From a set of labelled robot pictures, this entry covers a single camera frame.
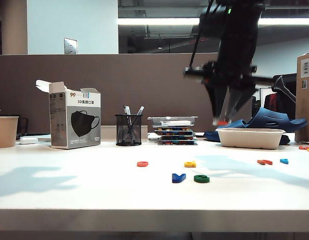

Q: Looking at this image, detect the metal wall switch plate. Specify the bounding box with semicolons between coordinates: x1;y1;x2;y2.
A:
64;37;78;55

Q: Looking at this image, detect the green letter e magnet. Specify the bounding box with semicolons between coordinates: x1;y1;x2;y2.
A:
193;174;211;184

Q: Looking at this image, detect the grey face mask box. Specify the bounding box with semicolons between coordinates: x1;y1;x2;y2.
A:
35;79;102;150

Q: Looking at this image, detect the white monitor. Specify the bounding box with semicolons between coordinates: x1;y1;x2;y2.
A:
259;87;273;107

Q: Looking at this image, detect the brown paper cup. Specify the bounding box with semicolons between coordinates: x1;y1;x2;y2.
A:
0;116;20;149

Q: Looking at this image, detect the cardboard box with labels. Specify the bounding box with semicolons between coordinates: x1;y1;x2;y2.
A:
295;52;309;143

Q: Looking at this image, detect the white ceiling light strip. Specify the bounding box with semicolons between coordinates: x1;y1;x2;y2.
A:
117;17;309;26

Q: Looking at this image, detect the white flat packet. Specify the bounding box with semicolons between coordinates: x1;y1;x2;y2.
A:
159;120;192;127

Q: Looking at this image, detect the brown desk partition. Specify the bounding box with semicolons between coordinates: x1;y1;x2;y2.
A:
0;52;254;137

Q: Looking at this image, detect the red garment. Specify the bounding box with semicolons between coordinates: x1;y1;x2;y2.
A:
263;92;280;112

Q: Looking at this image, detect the beige pulp food container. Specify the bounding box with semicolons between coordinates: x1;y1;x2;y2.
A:
215;128;287;151

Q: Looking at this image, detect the black mesh pen holder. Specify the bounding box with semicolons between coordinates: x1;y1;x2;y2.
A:
115;114;143;147

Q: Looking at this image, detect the white earbuds case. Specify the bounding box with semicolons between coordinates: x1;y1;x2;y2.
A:
19;137;40;145

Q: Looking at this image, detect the black office chair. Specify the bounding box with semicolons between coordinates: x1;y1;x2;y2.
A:
270;73;298;121

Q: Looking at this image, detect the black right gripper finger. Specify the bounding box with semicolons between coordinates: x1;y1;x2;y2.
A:
205;83;230;125
223;85;257;124

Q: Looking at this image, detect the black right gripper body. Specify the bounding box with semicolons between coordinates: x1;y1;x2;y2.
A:
183;60;278;87

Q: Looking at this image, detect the blue letter y magnet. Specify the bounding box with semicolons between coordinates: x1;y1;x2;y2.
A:
171;173;187;184

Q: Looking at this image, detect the black camera cable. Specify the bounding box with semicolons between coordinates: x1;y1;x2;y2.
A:
188;0;215;69

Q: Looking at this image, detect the colourful magnet letter pack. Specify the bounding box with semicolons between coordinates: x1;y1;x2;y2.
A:
158;135;197;141
156;132;197;137
154;127;195;133
157;140;199;146

